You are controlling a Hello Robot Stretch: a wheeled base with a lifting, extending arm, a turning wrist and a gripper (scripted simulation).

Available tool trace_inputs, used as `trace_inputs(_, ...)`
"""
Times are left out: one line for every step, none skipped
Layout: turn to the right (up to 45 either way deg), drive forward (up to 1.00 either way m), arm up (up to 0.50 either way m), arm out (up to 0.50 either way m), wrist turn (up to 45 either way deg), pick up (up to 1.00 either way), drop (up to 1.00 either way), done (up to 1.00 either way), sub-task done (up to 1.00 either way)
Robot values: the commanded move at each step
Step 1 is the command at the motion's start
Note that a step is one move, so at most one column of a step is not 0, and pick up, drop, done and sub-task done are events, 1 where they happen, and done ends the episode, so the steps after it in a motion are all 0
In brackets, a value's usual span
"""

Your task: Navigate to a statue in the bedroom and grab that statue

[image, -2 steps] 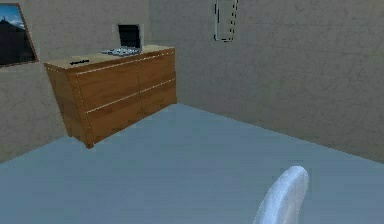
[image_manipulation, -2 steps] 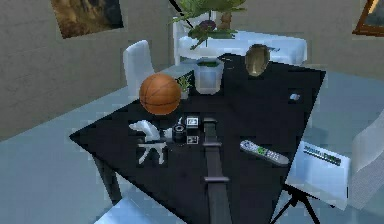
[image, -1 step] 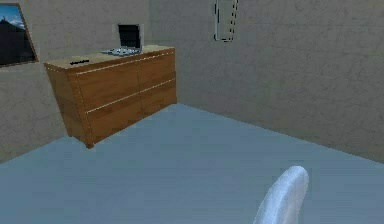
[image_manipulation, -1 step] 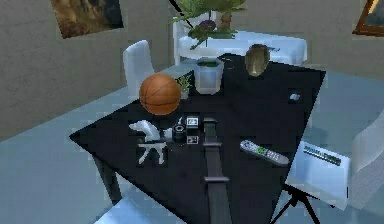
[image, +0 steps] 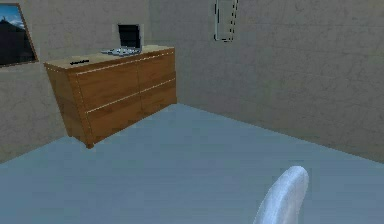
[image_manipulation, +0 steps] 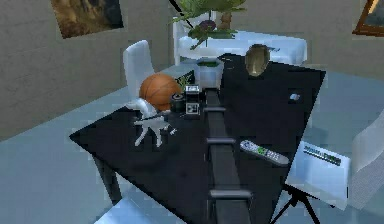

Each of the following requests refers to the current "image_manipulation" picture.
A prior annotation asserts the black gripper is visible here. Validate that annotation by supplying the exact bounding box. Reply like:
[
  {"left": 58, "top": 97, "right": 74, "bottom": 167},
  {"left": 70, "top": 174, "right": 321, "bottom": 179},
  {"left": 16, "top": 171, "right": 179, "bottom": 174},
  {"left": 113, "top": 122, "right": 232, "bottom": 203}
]
[{"left": 139, "top": 92, "right": 187, "bottom": 121}]

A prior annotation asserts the white animal statue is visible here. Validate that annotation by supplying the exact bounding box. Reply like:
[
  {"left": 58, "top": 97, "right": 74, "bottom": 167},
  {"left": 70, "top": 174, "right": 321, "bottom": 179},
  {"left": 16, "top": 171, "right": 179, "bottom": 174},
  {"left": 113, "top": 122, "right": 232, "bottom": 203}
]
[{"left": 126, "top": 97, "right": 178, "bottom": 148}]

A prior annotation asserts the orange basketball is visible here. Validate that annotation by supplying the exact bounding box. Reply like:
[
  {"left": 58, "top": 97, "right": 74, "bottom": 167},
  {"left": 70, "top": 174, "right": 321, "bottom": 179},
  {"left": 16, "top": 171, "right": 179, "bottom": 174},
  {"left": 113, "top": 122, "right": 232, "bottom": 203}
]
[{"left": 139, "top": 72, "right": 183, "bottom": 112}]

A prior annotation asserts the black book with green print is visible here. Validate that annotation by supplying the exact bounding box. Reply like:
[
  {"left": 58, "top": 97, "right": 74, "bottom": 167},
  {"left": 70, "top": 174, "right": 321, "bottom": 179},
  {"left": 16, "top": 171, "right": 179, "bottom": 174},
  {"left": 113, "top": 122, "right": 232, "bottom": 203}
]
[{"left": 174, "top": 70, "right": 197, "bottom": 92}]

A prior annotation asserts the white chair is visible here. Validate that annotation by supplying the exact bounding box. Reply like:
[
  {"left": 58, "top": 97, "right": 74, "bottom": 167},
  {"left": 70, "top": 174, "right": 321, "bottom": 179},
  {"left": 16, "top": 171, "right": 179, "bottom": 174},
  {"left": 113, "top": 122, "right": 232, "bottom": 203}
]
[
  {"left": 172, "top": 13, "right": 308, "bottom": 67},
  {"left": 346, "top": 109, "right": 384, "bottom": 212},
  {"left": 122, "top": 39, "right": 156, "bottom": 101}
]

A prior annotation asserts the white plant pot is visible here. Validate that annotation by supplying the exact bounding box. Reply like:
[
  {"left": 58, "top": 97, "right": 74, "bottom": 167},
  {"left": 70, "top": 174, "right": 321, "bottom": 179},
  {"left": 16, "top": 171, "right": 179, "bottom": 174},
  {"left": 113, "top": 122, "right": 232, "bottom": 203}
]
[{"left": 194, "top": 57, "right": 225, "bottom": 90}]

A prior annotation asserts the black table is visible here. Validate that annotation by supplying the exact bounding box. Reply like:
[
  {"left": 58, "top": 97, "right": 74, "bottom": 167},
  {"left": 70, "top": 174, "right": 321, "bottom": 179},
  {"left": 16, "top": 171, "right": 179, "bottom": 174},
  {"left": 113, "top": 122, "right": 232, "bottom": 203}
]
[{"left": 68, "top": 53, "right": 327, "bottom": 224}]

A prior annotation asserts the green house plant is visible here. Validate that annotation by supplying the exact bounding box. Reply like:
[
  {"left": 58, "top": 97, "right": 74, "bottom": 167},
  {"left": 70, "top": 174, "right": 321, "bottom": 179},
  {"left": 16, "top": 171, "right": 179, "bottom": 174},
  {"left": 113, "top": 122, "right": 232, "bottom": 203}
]
[{"left": 171, "top": 0, "right": 248, "bottom": 51}]

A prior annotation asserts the grey remote control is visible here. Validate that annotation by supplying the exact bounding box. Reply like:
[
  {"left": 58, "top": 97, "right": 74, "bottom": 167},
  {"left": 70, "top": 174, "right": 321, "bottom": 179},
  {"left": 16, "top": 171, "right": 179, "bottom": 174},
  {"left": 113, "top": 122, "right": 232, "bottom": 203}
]
[{"left": 239, "top": 139, "right": 290, "bottom": 167}]

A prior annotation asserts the brown unframed wall picture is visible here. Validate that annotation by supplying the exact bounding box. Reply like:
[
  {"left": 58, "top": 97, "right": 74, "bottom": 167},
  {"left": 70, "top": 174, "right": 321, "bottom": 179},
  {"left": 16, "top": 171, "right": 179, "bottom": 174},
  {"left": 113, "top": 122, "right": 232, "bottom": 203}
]
[{"left": 49, "top": 0, "right": 125, "bottom": 40}]

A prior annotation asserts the brown framed wall picture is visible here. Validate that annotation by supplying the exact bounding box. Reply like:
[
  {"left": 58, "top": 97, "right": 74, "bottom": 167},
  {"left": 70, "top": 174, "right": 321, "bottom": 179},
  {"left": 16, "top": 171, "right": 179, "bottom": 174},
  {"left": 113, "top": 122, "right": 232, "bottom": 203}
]
[{"left": 352, "top": 0, "right": 384, "bottom": 38}]

